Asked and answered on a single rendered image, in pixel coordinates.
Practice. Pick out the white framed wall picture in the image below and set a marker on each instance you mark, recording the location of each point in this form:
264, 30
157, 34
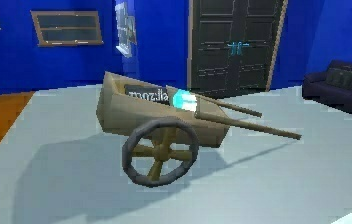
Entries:
125, 28

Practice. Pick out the brown wooden cart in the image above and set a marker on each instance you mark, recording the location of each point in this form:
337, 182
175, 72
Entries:
127, 111

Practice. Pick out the dark navy sofa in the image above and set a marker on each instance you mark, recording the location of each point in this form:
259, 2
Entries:
330, 90

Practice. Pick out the brown framed window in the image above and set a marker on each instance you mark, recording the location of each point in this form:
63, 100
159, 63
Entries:
67, 28

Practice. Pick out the dark grey cushion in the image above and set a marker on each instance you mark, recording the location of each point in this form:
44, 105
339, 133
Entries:
342, 78

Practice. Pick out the black double door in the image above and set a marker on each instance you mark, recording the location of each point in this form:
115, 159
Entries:
230, 43

